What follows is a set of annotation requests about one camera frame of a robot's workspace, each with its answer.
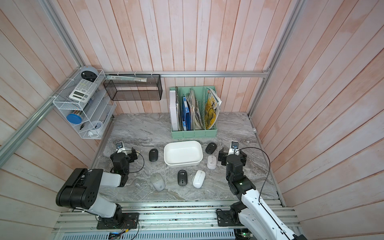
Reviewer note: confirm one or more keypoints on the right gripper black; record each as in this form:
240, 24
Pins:
224, 156

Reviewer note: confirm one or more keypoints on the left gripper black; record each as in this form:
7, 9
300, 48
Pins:
130, 155

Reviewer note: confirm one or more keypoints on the white Lecoo mouse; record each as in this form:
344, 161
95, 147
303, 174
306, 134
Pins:
211, 162

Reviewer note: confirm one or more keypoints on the black Lecoo mouse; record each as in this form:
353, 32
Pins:
182, 178
211, 148

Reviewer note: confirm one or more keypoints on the grey white mouse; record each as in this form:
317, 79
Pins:
158, 182

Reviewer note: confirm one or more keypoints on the white plastic storage box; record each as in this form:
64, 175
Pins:
183, 154

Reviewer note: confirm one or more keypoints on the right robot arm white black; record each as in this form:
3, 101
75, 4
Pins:
251, 210

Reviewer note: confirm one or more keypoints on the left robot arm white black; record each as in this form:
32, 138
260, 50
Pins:
81, 192

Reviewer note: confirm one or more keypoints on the green file organizer box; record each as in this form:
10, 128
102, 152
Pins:
200, 92

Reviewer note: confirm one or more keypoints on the white round alarm clock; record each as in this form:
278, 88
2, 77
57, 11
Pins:
96, 127

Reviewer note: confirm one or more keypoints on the grey newspapers stack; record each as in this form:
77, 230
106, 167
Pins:
197, 122

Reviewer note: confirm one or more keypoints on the yellow magazine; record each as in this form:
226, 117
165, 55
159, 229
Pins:
212, 108

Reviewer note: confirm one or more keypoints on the blue lid jar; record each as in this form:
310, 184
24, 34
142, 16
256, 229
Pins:
75, 117

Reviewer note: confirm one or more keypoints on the blue folder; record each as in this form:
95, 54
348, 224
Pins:
186, 117

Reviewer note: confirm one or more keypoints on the white desk calculator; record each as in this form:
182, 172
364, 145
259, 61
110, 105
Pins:
83, 91

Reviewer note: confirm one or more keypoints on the white binder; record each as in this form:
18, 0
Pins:
174, 110

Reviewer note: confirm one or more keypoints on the round grey black speaker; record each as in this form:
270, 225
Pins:
89, 73

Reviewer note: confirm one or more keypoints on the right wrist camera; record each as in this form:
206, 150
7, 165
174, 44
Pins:
234, 148

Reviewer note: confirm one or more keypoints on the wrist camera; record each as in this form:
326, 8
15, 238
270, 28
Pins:
234, 148
120, 146

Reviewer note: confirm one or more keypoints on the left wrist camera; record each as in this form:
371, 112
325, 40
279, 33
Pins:
120, 146

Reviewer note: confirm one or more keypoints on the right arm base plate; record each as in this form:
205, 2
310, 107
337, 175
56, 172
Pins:
225, 219

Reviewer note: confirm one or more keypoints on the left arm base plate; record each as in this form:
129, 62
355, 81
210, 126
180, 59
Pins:
121, 221

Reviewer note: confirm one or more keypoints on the white wire wall shelf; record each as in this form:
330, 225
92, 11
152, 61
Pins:
98, 108

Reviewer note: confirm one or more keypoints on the aluminium rail base frame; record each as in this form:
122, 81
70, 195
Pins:
157, 220

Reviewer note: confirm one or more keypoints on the black wire mesh basket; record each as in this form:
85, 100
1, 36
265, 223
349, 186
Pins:
136, 87

